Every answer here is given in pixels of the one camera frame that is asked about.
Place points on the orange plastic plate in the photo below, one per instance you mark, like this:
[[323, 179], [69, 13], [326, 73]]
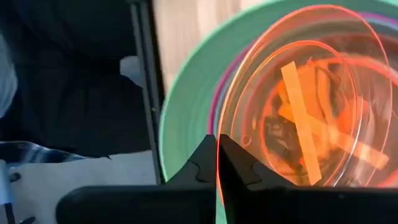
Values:
[[311, 118]]

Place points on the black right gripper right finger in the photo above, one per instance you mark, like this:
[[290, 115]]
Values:
[[280, 205]]

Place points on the black bulky object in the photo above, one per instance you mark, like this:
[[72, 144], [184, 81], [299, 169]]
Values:
[[71, 93]]

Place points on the black table frame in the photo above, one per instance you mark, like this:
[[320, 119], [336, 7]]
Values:
[[149, 93]]

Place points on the green plastic plate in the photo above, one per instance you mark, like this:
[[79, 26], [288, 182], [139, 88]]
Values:
[[189, 93]]

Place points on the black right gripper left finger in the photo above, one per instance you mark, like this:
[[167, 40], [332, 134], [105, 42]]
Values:
[[174, 202]]

